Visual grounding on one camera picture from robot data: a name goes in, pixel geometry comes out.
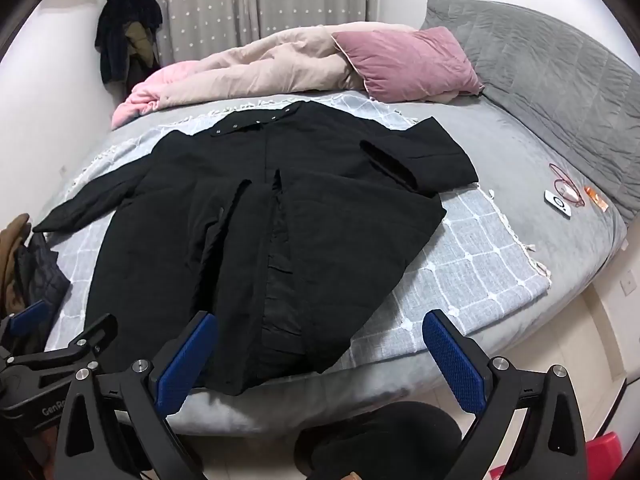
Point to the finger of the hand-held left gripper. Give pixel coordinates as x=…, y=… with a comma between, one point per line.
x=26, y=317
x=97, y=332

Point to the dark quilted jacket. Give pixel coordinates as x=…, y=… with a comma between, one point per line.
x=42, y=280

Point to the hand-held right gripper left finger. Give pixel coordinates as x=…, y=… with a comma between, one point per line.
x=184, y=362

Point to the grey bed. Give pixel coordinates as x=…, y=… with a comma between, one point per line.
x=505, y=155

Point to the light blue checked fringed blanket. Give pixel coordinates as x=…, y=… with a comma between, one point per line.
x=475, y=265

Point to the white wall socket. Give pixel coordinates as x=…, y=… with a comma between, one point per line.
x=628, y=287

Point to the brown jacket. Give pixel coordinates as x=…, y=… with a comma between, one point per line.
x=9, y=250

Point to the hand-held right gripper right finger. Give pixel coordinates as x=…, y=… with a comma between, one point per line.
x=456, y=365

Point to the orange packet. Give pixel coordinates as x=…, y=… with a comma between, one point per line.
x=596, y=198

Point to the black coat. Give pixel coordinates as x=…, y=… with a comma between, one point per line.
x=310, y=195

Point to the grey quilted headboard cushion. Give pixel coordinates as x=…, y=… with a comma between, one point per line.
x=550, y=80

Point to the red plastic object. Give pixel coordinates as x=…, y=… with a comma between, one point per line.
x=605, y=452

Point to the beige and pink duvet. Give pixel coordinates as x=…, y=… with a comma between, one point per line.
x=250, y=70

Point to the grey star-print curtain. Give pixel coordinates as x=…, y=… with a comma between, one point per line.
x=250, y=0

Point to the pink pillow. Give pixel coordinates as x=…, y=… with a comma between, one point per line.
x=410, y=60

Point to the dark hanging clothes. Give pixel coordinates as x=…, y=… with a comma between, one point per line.
x=117, y=25

